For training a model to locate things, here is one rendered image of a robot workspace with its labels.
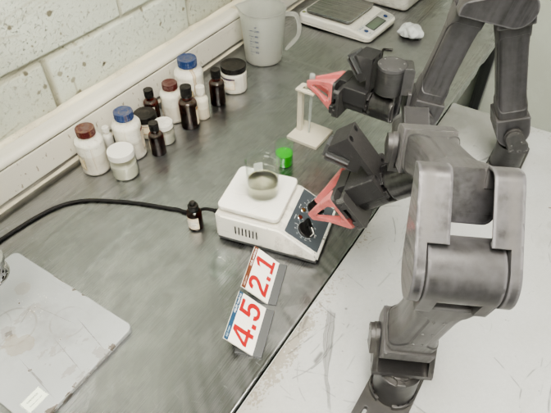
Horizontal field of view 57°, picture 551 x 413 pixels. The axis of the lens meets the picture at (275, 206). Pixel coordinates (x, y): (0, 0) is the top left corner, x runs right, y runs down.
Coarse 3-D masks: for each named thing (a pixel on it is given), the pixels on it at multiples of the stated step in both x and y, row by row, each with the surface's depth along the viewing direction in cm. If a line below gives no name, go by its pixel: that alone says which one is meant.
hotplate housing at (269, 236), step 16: (288, 208) 94; (224, 224) 94; (240, 224) 93; (256, 224) 92; (272, 224) 91; (240, 240) 96; (256, 240) 94; (272, 240) 93; (288, 240) 91; (304, 256) 93
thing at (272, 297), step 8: (248, 264) 88; (280, 264) 93; (280, 272) 92; (272, 280) 90; (280, 280) 90; (272, 288) 89; (280, 288) 90; (256, 296) 86; (272, 296) 88; (272, 304) 87
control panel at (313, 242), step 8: (304, 192) 98; (304, 200) 97; (296, 208) 95; (328, 208) 99; (296, 216) 94; (304, 216) 95; (288, 224) 92; (296, 224) 93; (312, 224) 95; (320, 224) 96; (328, 224) 97; (288, 232) 91; (296, 232) 92; (320, 232) 95; (304, 240) 92; (312, 240) 93; (320, 240) 94; (312, 248) 92
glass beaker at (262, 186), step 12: (252, 156) 91; (264, 156) 92; (276, 156) 90; (252, 168) 93; (264, 168) 94; (276, 168) 88; (252, 180) 89; (264, 180) 89; (276, 180) 90; (252, 192) 91; (264, 192) 91; (276, 192) 92
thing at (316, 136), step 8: (296, 88) 113; (304, 88) 113; (312, 96) 111; (304, 120) 124; (296, 128) 122; (304, 128) 122; (312, 128) 122; (320, 128) 122; (296, 136) 120; (304, 136) 120; (312, 136) 120; (320, 136) 120; (328, 136) 120; (304, 144) 118; (312, 144) 117; (320, 144) 118
